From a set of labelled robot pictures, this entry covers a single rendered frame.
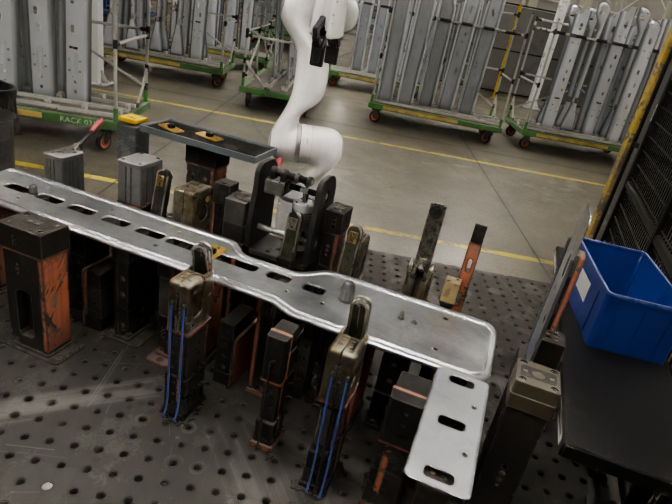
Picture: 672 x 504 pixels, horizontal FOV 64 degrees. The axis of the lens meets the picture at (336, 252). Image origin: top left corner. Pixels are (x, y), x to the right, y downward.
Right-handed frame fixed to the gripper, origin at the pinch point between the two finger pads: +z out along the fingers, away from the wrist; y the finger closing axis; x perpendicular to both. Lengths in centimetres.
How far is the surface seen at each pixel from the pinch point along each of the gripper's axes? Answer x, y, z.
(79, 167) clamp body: -67, 6, 43
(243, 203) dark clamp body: -12.0, 9.4, 37.0
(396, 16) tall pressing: -151, -658, 4
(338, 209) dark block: 11.7, 5.0, 32.8
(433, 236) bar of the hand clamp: 36.4, 9.9, 30.5
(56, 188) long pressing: -62, 19, 45
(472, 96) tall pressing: -27, -707, 90
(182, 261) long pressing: -14, 32, 45
